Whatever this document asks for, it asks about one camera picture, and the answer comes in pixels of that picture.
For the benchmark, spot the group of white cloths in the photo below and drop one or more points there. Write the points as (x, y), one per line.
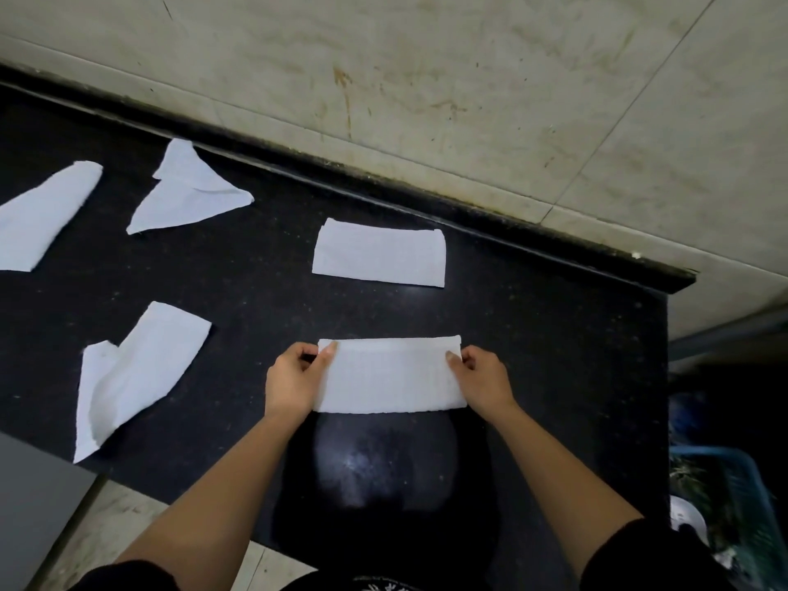
(382, 255)

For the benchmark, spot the person's right forearm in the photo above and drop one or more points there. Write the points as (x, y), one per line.
(560, 480)

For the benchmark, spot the person's right hand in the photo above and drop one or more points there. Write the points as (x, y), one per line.
(486, 384)

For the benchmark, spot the blue plastic basket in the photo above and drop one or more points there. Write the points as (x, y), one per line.
(754, 486)

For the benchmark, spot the white bowl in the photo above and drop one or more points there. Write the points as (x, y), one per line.
(686, 517)

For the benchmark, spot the white terry cloth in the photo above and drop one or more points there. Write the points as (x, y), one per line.
(148, 369)
(388, 378)

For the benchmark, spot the grey metal bar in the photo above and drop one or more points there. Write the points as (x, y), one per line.
(732, 338)

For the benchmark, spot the person's left hand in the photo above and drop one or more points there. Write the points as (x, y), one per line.
(289, 387)

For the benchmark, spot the person's left forearm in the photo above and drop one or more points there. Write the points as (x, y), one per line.
(215, 510)

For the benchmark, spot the grey cabinet door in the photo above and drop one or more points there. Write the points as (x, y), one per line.
(37, 517)

